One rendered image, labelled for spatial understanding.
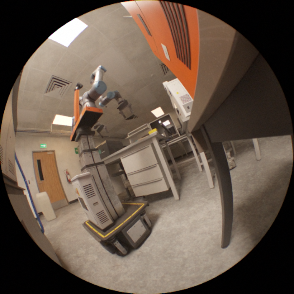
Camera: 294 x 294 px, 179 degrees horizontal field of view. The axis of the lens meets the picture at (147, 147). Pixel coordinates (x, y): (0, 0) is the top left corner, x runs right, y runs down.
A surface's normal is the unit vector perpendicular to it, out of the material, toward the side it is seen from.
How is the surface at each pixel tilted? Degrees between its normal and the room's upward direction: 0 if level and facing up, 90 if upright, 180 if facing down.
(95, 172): 90
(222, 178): 90
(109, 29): 180
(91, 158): 90
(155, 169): 90
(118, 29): 180
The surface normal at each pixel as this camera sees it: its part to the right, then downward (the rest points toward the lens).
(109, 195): 0.78, -0.37
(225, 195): -0.37, 0.02
